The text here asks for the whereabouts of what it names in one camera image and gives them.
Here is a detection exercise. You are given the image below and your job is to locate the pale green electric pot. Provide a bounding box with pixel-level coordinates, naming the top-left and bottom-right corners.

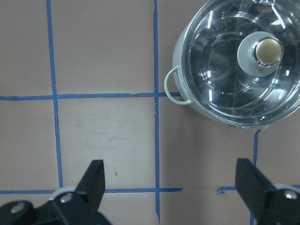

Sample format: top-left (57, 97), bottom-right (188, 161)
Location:
top-left (164, 0), bottom-right (300, 130)

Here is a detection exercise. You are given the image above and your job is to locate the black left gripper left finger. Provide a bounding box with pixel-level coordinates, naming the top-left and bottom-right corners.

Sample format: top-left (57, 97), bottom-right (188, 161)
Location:
top-left (50, 159), bottom-right (105, 213)

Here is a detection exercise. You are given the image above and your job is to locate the glass pot lid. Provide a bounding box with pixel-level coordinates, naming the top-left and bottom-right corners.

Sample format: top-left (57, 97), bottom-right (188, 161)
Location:
top-left (180, 0), bottom-right (300, 128)

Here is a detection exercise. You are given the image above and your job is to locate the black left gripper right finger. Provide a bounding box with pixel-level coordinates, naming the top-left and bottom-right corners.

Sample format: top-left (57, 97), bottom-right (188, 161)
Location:
top-left (235, 158), bottom-right (300, 225)

